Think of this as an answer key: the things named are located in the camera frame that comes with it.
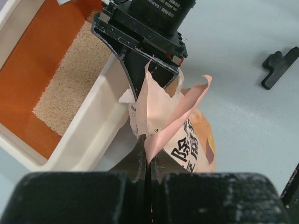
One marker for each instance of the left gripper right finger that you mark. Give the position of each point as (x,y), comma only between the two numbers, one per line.
(180,197)

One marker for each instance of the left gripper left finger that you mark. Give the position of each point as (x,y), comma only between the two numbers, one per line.
(114,197)

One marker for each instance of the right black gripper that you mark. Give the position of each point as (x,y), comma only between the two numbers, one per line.
(150,29)

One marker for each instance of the pink cat litter bag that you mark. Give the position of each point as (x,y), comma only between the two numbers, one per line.
(171,121)

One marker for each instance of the white orange litter box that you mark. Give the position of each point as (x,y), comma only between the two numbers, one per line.
(59,86)

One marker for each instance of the black bag clip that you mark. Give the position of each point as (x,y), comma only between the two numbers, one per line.
(277,65)

